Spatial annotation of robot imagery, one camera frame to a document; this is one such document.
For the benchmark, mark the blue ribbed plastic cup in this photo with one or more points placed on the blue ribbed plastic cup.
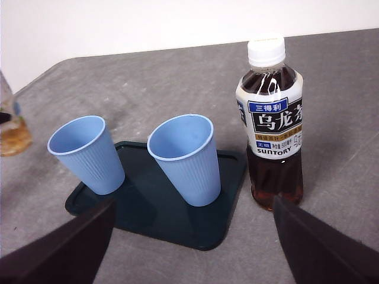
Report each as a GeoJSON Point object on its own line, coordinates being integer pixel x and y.
{"type": "Point", "coordinates": [192, 177]}
{"type": "Point", "coordinates": [94, 168]}

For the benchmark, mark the dark rectangular tray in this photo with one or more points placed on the dark rectangular tray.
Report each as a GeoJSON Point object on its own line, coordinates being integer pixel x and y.
{"type": "Point", "coordinates": [165, 219]}

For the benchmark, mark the dark oolong tea bottle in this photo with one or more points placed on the dark oolong tea bottle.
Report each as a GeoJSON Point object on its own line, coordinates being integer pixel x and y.
{"type": "Point", "coordinates": [275, 174]}

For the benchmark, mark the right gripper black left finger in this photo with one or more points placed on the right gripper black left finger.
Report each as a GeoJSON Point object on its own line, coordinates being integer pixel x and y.
{"type": "Point", "coordinates": [59, 254]}

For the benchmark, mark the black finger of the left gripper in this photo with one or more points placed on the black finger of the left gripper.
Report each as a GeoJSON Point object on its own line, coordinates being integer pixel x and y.
{"type": "Point", "coordinates": [4, 117]}

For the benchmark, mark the jasmine oolong tea bottle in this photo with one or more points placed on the jasmine oolong tea bottle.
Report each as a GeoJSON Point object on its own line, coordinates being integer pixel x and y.
{"type": "Point", "coordinates": [13, 136]}

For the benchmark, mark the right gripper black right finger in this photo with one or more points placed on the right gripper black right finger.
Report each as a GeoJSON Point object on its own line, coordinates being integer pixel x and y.
{"type": "Point", "coordinates": [322, 254]}

